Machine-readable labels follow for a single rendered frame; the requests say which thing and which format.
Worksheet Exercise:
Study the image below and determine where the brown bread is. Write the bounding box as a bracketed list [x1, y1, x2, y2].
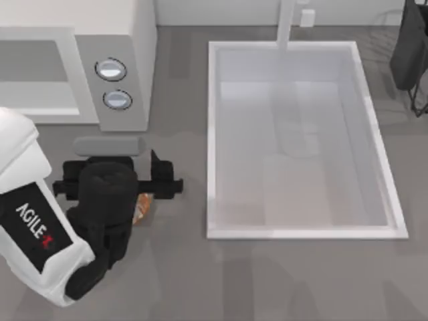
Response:
[132, 193, 155, 226]

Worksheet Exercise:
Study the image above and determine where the pale grey rounded box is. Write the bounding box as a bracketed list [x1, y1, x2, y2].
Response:
[72, 136, 146, 158]

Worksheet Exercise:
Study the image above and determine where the grey microwave knob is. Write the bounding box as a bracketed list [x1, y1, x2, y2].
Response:
[94, 57, 128, 82]
[102, 89, 134, 112]

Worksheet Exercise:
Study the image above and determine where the microwave oven door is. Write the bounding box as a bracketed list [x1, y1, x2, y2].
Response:
[0, 27, 101, 126]

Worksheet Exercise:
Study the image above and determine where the pale microwave oven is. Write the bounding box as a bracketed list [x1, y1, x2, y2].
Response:
[0, 0, 158, 132]

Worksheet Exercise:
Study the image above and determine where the white sink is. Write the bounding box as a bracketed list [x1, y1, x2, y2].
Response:
[205, 40, 410, 240]

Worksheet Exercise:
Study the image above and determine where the tall white tap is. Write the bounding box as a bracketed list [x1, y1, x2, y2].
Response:
[276, 0, 293, 51]

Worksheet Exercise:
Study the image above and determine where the white wall socket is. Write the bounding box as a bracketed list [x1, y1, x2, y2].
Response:
[300, 9, 316, 28]

